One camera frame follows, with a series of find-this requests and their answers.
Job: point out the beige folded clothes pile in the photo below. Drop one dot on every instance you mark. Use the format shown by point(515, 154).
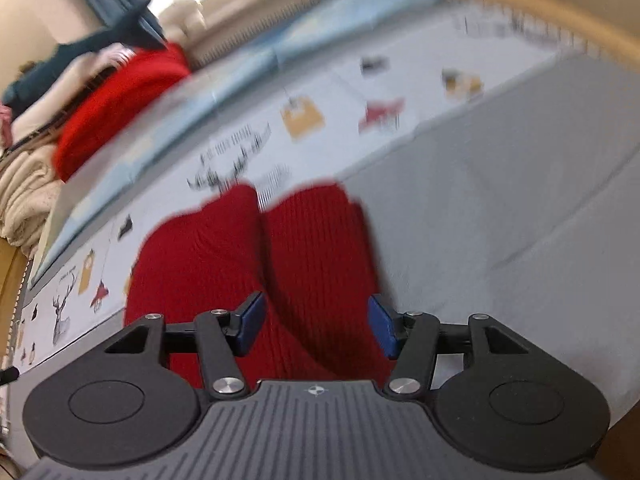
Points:
point(25, 185)

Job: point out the light blue blanket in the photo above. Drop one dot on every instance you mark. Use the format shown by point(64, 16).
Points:
point(325, 25)

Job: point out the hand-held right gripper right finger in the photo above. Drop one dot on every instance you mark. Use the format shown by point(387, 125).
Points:
point(382, 329)

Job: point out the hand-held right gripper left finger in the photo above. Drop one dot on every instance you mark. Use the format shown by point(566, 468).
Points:
point(252, 321)

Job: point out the grey bed sheet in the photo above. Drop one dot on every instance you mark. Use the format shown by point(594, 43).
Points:
point(500, 185)

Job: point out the white printed sheet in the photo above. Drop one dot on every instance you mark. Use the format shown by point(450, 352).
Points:
point(340, 90)

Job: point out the wooden bed frame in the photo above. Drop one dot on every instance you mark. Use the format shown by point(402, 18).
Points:
point(575, 15)

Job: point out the red cloth pile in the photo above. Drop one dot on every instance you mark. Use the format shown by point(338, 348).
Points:
point(115, 110)

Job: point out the dark teal garment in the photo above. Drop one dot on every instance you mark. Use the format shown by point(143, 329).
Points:
point(50, 67)

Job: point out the pink cloth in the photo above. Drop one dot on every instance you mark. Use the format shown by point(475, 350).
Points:
point(4, 122)

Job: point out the red knit sweater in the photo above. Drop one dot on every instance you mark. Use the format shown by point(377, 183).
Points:
point(310, 260)

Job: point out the beige sofa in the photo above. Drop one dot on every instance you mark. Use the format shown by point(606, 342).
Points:
point(225, 15)

